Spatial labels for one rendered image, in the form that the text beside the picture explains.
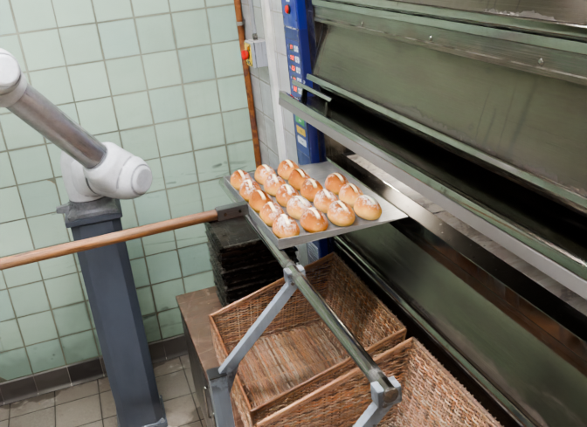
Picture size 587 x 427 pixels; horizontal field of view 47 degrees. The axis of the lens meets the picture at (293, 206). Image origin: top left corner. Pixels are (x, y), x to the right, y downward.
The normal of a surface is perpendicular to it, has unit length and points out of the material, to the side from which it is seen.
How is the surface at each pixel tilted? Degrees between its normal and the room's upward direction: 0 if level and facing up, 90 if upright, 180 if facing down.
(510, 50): 90
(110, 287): 90
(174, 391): 0
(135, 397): 90
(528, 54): 90
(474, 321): 70
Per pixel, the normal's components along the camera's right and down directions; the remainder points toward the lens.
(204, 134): 0.33, 0.33
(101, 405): -0.10, -0.92
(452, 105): -0.92, -0.11
